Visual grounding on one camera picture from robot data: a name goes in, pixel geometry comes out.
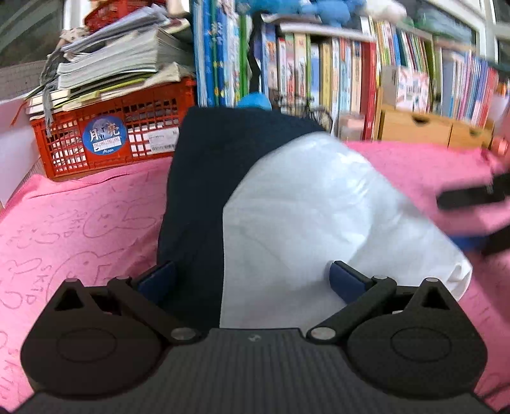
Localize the small red basket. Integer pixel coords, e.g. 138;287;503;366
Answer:
83;0;153;33

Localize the pink printed blanket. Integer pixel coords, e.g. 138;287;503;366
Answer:
0;140;510;403

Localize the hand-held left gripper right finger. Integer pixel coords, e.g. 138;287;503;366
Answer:
308;260;454;345

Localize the stack of papers and booklets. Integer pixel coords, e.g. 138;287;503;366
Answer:
25;5;197;121

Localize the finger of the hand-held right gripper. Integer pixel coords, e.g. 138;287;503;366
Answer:
436;171;510;211
451;226;510;256

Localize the blue plush toy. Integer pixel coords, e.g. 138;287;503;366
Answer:
238;0;368;27

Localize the blue ball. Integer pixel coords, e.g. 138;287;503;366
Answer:
237;92;272;111

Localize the navy and white jacket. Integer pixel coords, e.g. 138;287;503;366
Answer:
156;106;473;332

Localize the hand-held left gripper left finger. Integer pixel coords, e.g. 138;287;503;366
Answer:
54;261;200;345

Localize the white cardboard sheet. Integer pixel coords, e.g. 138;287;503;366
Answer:
0;96;41;208

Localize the row of books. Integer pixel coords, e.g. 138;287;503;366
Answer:
190;0;499;138

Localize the red plastic crate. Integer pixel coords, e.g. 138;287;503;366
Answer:
29;77;199;178

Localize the white printed box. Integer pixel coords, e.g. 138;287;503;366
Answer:
391;65;434;115

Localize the wooden drawer box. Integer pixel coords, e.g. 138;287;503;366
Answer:
375;104;495;151

